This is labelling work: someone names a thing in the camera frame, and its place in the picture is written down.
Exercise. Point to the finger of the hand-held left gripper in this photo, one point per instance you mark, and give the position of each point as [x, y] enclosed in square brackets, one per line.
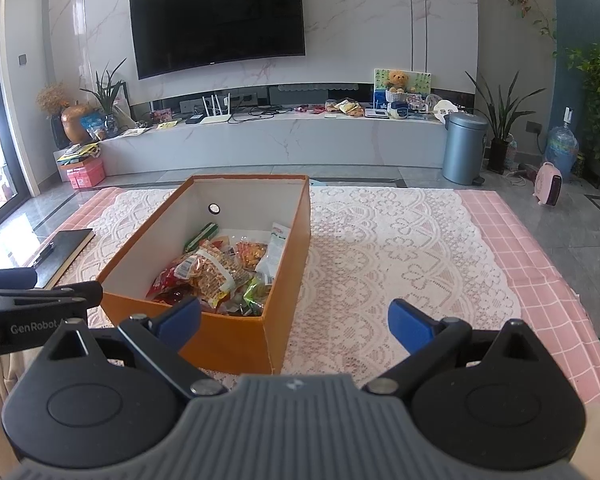
[7, 279]
[45, 297]

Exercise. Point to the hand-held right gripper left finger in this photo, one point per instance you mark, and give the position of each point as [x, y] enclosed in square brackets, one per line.
[180, 317]

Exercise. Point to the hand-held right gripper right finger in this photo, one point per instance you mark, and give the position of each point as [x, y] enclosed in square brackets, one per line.
[410, 325]

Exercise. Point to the long red snack packet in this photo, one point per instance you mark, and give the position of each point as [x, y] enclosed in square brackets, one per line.
[166, 281]

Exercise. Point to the clear peanut snack packet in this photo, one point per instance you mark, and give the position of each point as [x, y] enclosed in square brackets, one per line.
[205, 270]

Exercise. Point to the orange cardboard box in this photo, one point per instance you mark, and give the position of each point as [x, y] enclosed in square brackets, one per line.
[235, 342]

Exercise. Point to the lime green snack packet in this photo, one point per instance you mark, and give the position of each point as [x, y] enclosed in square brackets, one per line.
[257, 291]

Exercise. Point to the green printed snack packet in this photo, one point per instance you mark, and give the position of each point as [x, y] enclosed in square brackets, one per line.
[202, 235]

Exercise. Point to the clear orange cracker packet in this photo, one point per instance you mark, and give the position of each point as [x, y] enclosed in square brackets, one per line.
[250, 255]

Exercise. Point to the white green-print snack packet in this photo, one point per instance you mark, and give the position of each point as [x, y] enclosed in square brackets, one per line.
[275, 247]

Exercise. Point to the black notebook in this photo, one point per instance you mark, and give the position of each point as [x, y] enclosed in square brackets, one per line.
[62, 257]

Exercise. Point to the cream sofa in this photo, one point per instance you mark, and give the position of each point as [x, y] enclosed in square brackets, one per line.
[0, 375]

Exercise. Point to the white lace tablecloth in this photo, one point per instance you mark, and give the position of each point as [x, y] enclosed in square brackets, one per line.
[380, 270]

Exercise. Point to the pink cardboard box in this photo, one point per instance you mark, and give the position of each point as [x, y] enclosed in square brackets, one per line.
[86, 174]

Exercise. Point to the yellow papers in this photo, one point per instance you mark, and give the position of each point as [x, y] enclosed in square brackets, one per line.
[80, 152]

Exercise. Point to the brown round vase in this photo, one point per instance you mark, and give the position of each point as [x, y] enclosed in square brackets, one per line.
[76, 125]

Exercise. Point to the light blue object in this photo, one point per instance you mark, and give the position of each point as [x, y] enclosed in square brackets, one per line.
[320, 182]

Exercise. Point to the blue plastic bag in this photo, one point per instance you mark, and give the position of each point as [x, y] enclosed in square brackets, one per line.
[92, 125]

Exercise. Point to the dried flower bouquet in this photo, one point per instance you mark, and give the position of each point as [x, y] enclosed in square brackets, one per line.
[54, 105]

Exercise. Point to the grey blue pedal bin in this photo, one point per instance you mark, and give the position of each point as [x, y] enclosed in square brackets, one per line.
[464, 150]

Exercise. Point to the pink space heater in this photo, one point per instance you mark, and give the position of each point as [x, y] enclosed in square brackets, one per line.
[547, 185]

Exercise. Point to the pink yellow card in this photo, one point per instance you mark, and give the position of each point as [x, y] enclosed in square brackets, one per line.
[166, 119]

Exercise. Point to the white router with antennas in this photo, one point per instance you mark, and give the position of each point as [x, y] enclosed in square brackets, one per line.
[215, 117]

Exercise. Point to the spiky green potted plant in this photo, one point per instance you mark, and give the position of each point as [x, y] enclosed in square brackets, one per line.
[107, 95]

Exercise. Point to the white marble television cabinet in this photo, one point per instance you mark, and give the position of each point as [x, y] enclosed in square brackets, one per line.
[305, 140]

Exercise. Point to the blue white round pot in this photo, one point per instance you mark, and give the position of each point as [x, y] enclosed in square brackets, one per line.
[399, 111]

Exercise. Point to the white kitchen scale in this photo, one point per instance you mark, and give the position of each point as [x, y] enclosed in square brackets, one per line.
[377, 112]

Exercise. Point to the long-leaf plant in black pot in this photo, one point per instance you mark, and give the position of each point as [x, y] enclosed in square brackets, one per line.
[500, 125]

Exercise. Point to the pile of snack bags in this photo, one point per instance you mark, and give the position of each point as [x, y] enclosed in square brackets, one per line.
[344, 108]

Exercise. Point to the blue water jug with pump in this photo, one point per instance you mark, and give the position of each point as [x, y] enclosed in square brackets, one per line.
[561, 152]

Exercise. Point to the teddy bear picture board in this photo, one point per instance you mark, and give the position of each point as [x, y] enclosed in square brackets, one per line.
[402, 85]

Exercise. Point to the black curved television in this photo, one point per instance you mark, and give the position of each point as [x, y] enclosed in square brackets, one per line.
[217, 15]

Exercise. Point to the wall light switch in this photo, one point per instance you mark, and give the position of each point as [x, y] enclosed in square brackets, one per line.
[22, 59]

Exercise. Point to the wall socket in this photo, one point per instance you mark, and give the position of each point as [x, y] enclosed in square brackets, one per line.
[533, 126]

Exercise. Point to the hanging wall vine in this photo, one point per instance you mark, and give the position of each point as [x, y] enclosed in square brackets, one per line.
[522, 0]

